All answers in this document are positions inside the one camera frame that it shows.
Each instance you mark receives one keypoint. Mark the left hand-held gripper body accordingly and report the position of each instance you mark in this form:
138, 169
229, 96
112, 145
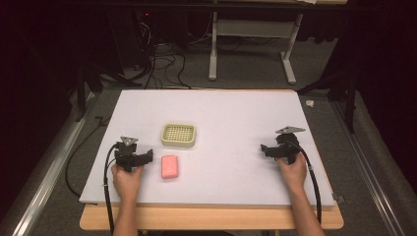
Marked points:
127, 153

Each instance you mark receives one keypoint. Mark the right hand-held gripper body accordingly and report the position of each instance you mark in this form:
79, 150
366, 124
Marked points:
285, 144

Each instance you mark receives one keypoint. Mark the pink soap bar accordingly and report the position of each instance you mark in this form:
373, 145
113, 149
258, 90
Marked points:
169, 166

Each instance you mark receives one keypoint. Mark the pale green soap dish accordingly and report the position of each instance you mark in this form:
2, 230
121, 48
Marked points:
178, 134

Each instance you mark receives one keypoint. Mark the person's left hand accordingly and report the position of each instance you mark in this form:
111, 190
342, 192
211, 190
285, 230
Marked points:
126, 181

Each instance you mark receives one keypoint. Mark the person's right hand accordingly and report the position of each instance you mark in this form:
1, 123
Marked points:
292, 173

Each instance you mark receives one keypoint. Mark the small white scrap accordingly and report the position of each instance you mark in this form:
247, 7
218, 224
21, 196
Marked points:
309, 103

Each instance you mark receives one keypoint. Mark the white foam board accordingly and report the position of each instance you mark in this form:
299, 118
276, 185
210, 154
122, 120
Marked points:
209, 137

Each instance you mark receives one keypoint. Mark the black metal stand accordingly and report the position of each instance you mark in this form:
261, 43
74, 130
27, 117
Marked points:
341, 88
87, 85

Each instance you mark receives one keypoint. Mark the wooden table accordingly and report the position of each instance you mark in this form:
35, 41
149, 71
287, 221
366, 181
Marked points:
209, 219

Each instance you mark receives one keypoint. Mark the aluminium floor rail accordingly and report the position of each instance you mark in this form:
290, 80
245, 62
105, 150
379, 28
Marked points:
370, 170
42, 177

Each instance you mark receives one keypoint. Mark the white metal desk frame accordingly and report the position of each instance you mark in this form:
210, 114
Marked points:
252, 39

